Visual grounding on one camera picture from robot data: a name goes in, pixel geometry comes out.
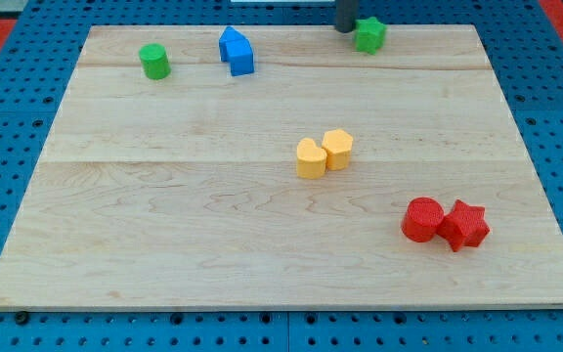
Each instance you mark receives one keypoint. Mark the green star block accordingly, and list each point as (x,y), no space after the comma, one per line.
(369,35)

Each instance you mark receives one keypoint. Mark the red star block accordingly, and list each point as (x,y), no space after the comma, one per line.
(464,225)

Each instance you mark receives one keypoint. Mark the yellow heart block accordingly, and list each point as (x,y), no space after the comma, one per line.
(310,159)

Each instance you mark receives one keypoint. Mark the light wooden board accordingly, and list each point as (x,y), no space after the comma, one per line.
(181,194)

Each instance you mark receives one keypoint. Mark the yellow hexagon block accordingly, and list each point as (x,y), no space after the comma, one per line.
(338,146)

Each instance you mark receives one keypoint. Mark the blue cube block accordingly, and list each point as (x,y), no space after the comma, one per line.
(240,57)

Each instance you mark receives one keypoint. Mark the blue pentagon block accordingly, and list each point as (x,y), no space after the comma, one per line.
(228,35)

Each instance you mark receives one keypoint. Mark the red cylinder block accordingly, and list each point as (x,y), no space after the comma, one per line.
(422,219)

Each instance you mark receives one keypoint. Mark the green cylinder block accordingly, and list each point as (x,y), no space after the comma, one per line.
(154,61)

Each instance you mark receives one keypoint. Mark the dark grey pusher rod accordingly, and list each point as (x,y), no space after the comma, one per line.
(346,12)

